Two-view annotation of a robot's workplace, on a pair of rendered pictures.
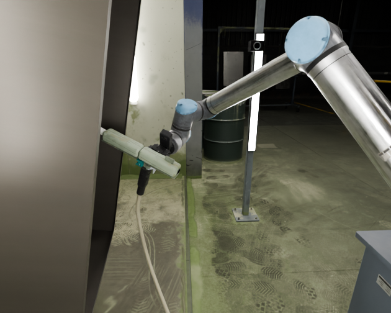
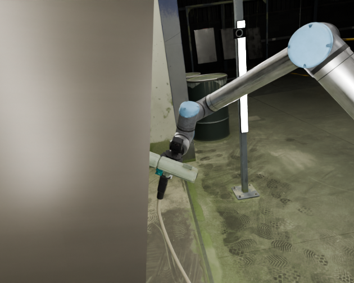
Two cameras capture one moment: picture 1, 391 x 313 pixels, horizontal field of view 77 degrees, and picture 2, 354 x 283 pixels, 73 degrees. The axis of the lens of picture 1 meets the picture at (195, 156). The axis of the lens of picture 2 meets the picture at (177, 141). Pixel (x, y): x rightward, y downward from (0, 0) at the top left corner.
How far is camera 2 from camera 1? 0.17 m
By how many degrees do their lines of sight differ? 2
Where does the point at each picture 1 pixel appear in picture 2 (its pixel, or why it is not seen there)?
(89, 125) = (141, 169)
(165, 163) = (184, 170)
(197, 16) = (172, 7)
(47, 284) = not seen: outside the picture
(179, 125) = (185, 127)
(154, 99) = not seen: hidden behind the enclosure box
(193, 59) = (173, 50)
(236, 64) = (208, 40)
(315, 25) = (318, 33)
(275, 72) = (275, 70)
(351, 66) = not seen: outside the picture
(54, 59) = (108, 120)
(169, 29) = not seen: hidden behind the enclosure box
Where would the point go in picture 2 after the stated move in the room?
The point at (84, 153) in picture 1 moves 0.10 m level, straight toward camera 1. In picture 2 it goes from (139, 192) to (158, 218)
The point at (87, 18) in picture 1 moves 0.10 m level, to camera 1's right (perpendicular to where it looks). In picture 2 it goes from (134, 80) to (190, 72)
